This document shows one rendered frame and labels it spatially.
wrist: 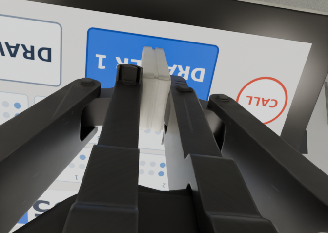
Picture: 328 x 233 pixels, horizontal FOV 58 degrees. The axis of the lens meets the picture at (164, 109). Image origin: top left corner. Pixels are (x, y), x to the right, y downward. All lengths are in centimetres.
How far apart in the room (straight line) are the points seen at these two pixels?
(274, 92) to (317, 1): 168
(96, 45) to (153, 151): 10
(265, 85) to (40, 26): 17
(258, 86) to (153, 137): 9
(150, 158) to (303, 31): 15
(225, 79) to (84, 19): 11
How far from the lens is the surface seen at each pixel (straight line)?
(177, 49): 22
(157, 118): 15
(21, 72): 24
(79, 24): 22
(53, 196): 28
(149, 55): 18
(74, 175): 27
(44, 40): 22
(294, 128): 27
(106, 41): 21
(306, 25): 24
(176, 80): 17
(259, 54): 23
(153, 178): 26
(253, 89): 24
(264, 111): 25
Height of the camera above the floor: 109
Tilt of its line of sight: 17 degrees down
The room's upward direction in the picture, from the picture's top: 175 degrees counter-clockwise
